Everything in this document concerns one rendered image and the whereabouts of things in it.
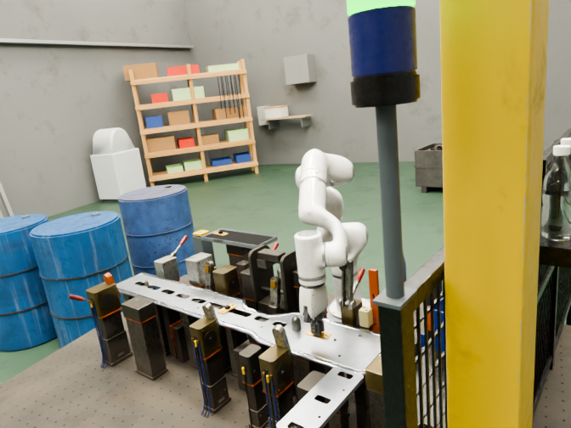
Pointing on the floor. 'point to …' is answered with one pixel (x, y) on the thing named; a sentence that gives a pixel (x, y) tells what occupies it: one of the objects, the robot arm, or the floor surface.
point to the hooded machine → (115, 164)
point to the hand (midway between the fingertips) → (317, 326)
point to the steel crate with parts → (429, 167)
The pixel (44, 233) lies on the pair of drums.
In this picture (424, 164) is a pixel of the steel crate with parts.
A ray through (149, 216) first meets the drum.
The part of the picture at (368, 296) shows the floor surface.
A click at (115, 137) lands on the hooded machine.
